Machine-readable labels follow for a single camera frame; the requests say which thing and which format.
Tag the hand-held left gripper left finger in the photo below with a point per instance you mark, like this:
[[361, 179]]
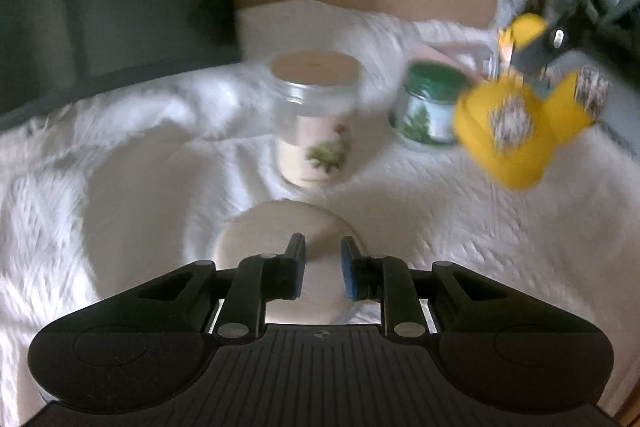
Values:
[[296, 272]]

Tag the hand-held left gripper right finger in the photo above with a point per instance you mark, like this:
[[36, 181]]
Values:
[[350, 269]]

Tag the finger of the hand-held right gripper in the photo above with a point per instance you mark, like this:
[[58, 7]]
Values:
[[542, 47]]

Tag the yellow printed fabric pouch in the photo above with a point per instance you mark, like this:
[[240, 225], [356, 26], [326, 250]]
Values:
[[520, 132]]

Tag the pink box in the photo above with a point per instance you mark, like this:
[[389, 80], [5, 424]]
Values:
[[450, 52]]

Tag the green lid glass jar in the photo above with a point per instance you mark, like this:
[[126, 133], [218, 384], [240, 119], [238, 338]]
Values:
[[425, 107]]

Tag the wooden lid glass jar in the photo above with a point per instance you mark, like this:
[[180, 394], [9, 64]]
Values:
[[315, 117]]

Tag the white fluffy blanket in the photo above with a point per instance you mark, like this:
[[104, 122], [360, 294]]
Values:
[[150, 207]]

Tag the black monitor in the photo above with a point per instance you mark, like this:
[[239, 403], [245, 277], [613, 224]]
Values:
[[100, 7]]

